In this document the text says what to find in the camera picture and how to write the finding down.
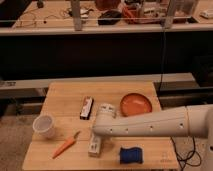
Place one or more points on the grey metal post right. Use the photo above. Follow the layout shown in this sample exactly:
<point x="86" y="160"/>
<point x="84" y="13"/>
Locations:
<point x="168" y="21"/>

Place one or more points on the white plastic cup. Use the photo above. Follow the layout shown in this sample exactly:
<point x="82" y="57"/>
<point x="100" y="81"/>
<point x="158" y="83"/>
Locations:
<point x="44" y="126"/>

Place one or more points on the orange ceramic bowl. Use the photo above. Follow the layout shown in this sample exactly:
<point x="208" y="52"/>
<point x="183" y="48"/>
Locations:
<point x="135" y="104"/>

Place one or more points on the orange tool on bench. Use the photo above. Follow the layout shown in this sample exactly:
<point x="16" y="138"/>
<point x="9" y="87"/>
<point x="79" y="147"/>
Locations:
<point x="129" y="15"/>

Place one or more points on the black object on bench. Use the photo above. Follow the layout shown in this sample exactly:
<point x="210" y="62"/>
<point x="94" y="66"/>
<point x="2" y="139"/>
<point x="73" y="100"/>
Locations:
<point x="110" y="17"/>

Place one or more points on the orange toy carrot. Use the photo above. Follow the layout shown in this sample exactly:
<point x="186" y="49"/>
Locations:
<point x="68" y="143"/>

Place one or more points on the grey metal post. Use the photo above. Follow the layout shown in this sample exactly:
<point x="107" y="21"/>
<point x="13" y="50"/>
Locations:
<point x="75" y="7"/>
<point x="168" y="21"/>

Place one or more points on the white bottle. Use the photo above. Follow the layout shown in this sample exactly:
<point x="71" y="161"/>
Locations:
<point x="95" y="144"/>

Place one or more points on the blue sponge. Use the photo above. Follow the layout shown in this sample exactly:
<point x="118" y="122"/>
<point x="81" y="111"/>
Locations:
<point x="131" y="155"/>

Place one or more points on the black silver harmonica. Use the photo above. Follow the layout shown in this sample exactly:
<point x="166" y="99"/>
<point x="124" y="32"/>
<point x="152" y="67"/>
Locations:
<point x="86" y="108"/>

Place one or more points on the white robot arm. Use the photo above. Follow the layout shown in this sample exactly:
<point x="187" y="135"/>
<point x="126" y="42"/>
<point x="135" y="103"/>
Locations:
<point x="194" y="121"/>

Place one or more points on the grey metal post left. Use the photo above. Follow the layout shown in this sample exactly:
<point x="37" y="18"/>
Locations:
<point x="75" y="7"/>

